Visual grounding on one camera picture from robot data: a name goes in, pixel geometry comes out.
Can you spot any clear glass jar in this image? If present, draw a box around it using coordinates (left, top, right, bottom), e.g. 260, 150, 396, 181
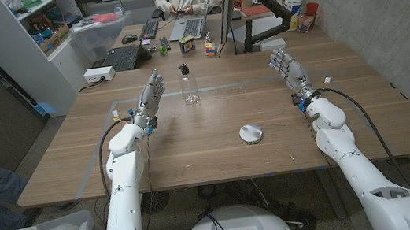
297, 12, 318, 34

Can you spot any black computer mouse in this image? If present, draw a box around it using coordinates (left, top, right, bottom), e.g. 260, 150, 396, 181
120, 32, 140, 46

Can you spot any black round floor fan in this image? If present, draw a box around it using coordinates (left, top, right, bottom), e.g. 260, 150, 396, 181
139, 190, 173, 215

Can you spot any computer monitor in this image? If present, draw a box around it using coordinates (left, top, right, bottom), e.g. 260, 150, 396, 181
215, 0, 246, 46

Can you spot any pink cloth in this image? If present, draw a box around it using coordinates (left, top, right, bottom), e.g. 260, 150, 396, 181
91, 10, 120, 26

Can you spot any clear dispenser bottle black pump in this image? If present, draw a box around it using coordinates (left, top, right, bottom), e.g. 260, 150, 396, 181
176, 61, 201, 107

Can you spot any black remote control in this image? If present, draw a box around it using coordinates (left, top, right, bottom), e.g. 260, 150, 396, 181
158, 35, 172, 53

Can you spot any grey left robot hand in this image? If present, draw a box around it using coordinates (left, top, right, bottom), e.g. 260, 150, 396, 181
126, 68, 171, 132

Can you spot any silver laptop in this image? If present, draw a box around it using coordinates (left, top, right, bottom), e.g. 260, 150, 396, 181
164, 0, 218, 43

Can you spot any open cardboard box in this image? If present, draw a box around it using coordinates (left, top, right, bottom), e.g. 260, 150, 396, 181
36, 24, 73, 55

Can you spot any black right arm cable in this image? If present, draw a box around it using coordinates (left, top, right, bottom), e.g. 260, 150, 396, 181
318, 76, 410, 201

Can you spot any white plastic tub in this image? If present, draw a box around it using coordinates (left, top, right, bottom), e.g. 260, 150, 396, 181
283, 0, 307, 17

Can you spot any small cardboard box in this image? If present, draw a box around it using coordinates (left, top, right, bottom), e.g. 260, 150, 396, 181
233, 0, 255, 11

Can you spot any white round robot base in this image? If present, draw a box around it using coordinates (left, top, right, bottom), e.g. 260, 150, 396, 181
177, 198, 295, 230

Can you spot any red book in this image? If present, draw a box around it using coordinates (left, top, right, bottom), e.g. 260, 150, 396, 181
240, 2, 275, 20

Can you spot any colourful puzzle cube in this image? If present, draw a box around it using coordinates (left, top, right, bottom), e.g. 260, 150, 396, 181
204, 40, 218, 58

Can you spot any white shelf cabinet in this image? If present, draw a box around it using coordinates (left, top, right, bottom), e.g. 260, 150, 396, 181
0, 0, 98, 125

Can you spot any clear plastic storage bin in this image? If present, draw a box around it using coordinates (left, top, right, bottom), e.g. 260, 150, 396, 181
67, 9, 138, 65

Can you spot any silver round jar lid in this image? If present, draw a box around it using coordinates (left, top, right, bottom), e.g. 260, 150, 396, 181
238, 122, 265, 147

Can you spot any flat white box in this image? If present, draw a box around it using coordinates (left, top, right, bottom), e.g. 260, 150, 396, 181
258, 36, 287, 53

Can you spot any black laptop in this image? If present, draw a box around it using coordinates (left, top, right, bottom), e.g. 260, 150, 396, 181
99, 42, 154, 74

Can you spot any white power strip box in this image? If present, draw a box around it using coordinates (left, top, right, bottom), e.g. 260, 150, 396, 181
83, 65, 117, 85

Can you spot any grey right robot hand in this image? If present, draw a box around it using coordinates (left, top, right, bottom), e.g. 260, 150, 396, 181
266, 43, 322, 113

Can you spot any red cup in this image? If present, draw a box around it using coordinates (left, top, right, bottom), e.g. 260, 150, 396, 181
303, 1, 321, 19

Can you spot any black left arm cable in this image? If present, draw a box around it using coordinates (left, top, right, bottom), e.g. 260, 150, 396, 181
94, 118, 141, 201

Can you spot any small black keyboard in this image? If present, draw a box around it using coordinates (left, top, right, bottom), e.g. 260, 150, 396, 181
136, 19, 161, 42

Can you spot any small blue yellow printed box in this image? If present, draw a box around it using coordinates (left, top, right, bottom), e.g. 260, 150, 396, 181
177, 34, 198, 54

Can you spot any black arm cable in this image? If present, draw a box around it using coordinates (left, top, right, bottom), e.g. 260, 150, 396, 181
94, 118, 141, 201
318, 76, 410, 201

